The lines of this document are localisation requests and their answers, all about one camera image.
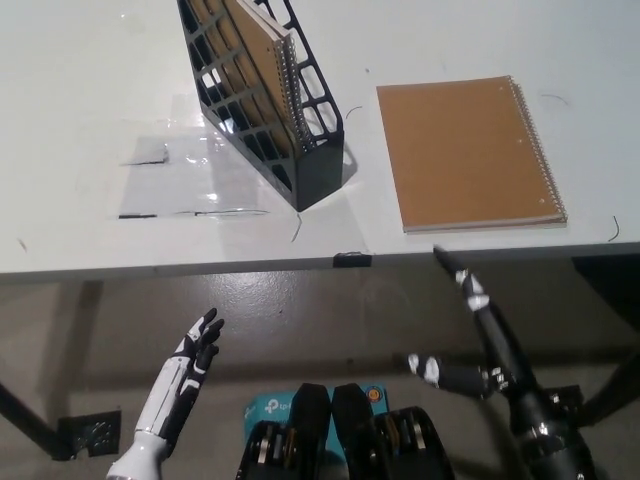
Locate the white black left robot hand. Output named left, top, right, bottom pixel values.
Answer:
left=134, top=307, right=226, bottom=446

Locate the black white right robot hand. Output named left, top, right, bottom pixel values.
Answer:
left=406, top=243, right=541, bottom=402

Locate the brown spiral notebook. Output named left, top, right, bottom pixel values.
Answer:
left=192, top=0, right=315, bottom=157
left=375, top=74, right=571, bottom=235

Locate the black lattice book holder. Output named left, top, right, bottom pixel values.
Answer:
left=175, top=0, right=347, bottom=213

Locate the teal tp-link box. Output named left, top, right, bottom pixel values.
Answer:
left=242, top=381, right=389, bottom=454

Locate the small black tape piece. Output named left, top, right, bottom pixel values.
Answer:
left=333, top=249, right=374, bottom=268

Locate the clear plastic sheet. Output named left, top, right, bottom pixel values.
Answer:
left=108, top=89, right=302, bottom=221

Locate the grey paper patch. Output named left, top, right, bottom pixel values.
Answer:
left=119, top=137, right=170, bottom=167

